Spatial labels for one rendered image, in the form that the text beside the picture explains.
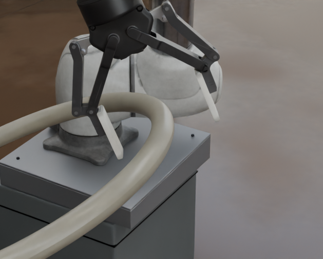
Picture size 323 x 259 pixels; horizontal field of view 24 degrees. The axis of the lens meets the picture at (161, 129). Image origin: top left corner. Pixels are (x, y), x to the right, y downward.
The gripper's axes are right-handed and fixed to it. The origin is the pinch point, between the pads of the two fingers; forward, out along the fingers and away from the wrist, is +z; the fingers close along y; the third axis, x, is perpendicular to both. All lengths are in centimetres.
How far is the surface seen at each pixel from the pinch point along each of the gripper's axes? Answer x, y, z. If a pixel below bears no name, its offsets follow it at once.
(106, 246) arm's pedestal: -59, 30, 43
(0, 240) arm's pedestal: -78, 59, 41
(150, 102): -6.3, 1.1, -2.2
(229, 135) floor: -261, 1, 112
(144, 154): 11.0, 2.2, -2.0
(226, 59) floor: -366, -12, 106
